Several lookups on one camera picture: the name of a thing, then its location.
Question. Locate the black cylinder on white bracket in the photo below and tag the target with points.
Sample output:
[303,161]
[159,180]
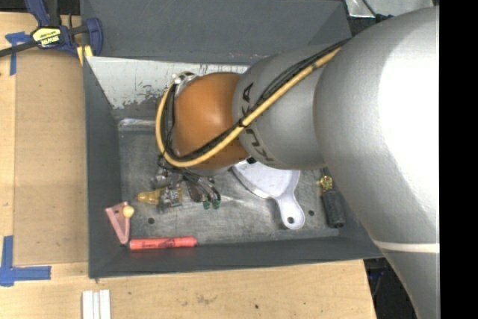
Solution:
[251,160]

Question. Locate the grey metal bin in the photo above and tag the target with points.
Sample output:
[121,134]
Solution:
[231,224]

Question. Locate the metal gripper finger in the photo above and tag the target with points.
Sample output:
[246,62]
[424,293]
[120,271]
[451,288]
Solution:
[160,180]
[172,201]

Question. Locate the black ribbed cylinder brass tip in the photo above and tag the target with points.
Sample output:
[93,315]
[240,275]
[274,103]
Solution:
[333,209]

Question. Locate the white plastic scoop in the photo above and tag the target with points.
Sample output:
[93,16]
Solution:
[272,183]

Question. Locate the small cream ball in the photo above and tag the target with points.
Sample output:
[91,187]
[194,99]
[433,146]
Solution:
[128,211]

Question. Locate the red marker pen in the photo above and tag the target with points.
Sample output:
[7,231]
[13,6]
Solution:
[160,243]

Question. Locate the pale wood board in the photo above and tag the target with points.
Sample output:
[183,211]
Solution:
[48,160]

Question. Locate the clear yellow toy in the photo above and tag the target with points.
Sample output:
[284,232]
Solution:
[149,196]

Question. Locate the pink triangle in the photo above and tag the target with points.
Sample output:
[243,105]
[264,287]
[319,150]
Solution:
[121,224]

